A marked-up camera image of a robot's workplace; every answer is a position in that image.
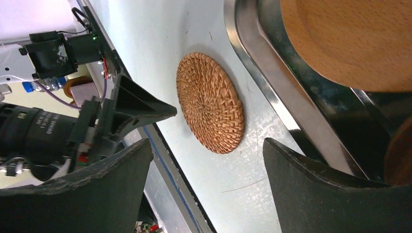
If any metal tray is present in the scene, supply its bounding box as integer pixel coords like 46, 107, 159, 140
223, 0, 412, 182

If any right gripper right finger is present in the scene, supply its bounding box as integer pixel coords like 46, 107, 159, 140
263, 138, 412, 233

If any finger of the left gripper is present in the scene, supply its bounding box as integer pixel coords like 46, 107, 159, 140
90, 74, 178, 162

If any dark wood coaster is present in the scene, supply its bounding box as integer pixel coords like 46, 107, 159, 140
384, 117, 412, 185

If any woven coaster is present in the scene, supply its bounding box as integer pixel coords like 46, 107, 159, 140
176, 52, 245, 154

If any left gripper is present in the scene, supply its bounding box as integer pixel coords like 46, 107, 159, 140
0, 98, 100, 180

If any light wood coaster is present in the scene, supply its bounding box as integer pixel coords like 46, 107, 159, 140
280, 0, 412, 92

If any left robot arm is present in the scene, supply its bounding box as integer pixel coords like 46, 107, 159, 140
0, 31, 177, 181

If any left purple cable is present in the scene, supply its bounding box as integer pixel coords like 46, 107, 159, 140
34, 75, 108, 111

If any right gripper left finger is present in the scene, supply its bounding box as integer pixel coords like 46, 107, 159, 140
0, 139, 153, 233

